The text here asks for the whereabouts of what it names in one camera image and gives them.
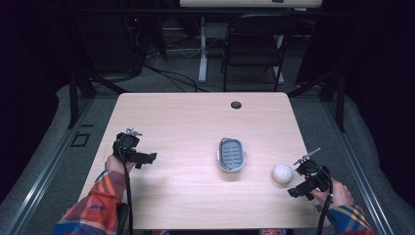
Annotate black floor cables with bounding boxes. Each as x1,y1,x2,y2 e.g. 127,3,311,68
130,19,209,94

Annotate white round soap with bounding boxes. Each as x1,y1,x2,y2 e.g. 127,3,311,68
271,163,295,185

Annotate grey soap dish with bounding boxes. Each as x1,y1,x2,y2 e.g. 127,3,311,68
216,137,247,173

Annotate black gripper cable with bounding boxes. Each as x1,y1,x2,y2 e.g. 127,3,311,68
119,153,135,235
315,172,335,235

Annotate person's left hand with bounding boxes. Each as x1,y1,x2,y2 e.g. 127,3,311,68
104,154,137,176

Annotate black folding chair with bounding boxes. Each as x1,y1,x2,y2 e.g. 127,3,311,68
221,13,298,93

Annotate black metal stand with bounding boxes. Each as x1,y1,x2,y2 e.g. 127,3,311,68
66,63,129,130
286,70,347,133

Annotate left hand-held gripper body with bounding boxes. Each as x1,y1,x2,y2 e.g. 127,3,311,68
112,127,145,164

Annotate white desk with legs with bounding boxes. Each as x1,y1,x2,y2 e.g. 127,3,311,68
178,0,324,84

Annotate person's right hand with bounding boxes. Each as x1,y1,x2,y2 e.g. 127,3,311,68
310,178,355,212

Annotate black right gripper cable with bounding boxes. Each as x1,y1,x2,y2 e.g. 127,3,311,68
315,172,335,235

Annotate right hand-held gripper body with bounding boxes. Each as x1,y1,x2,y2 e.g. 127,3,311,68
293,147,333,193

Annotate red patterned cloth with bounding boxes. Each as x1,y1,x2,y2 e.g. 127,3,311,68
259,228,288,235

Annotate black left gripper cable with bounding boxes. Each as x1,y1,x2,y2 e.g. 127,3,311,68
119,153,135,235

